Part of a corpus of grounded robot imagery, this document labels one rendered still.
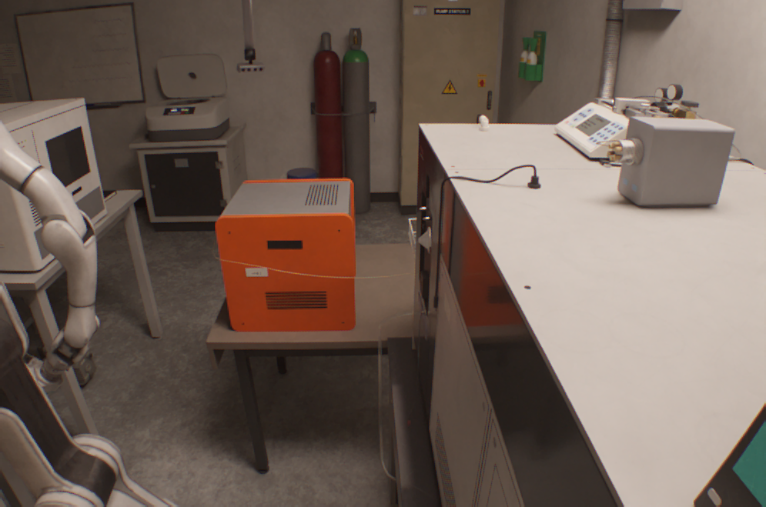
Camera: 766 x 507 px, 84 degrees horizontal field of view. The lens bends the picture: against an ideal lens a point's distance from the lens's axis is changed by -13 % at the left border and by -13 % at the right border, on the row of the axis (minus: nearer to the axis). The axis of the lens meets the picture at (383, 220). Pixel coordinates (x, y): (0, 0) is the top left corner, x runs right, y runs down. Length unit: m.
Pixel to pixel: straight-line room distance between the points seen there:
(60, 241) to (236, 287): 0.64
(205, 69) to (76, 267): 3.39
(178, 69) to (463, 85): 2.47
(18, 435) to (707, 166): 1.38
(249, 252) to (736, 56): 1.77
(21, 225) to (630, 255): 1.80
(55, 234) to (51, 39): 4.14
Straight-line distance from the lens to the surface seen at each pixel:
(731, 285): 0.61
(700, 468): 0.37
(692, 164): 0.80
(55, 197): 1.19
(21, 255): 2.00
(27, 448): 1.28
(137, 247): 2.75
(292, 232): 1.49
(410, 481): 1.19
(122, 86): 4.95
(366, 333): 1.65
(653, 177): 0.77
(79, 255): 1.21
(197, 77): 4.51
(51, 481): 1.34
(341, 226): 1.47
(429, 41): 4.09
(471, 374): 0.70
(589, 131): 1.08
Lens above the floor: 1.69
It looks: 23 degrees down
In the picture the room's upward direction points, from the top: straight up
